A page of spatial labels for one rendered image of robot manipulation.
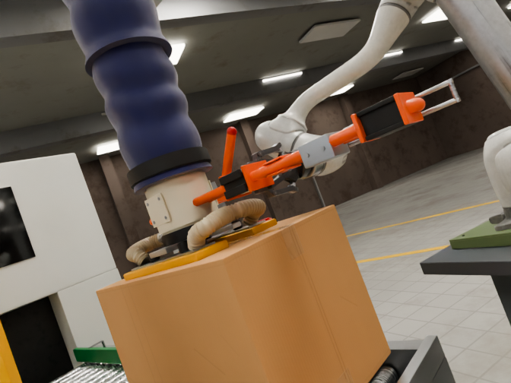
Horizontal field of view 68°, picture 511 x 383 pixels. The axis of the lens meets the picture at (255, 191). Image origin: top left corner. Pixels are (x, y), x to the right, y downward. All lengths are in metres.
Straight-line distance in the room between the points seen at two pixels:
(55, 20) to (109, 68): 3.87
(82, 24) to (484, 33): 0.98
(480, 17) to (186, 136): 0.77
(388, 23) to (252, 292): 0.86
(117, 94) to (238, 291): 0.60
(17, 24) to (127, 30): 3.84
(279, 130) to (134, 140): 0.42
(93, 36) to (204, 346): 0.78
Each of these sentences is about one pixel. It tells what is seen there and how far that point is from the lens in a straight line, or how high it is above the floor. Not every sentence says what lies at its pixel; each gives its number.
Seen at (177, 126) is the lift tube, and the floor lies 1.36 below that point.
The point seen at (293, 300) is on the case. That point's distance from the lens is 0.81.
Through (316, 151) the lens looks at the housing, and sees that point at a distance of 0.71.
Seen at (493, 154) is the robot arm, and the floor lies 1.00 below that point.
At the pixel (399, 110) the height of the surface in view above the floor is 1.16.
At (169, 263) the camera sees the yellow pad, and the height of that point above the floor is 1.05.
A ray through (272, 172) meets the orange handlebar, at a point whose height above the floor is 1.16.
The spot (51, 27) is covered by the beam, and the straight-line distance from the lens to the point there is 4.87.
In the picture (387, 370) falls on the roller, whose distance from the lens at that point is 1.22.
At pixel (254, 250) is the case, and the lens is 0.74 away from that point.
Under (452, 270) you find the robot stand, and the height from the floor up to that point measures 0.73.
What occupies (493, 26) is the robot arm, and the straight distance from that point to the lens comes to 1.13.
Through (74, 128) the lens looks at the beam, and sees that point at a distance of 8.29.
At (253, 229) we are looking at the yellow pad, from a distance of 0.96.
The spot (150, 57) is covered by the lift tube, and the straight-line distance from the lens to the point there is 1.06.
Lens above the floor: 1.11
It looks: 2 degrees up
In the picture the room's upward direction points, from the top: 21 degrees counter-clockwise
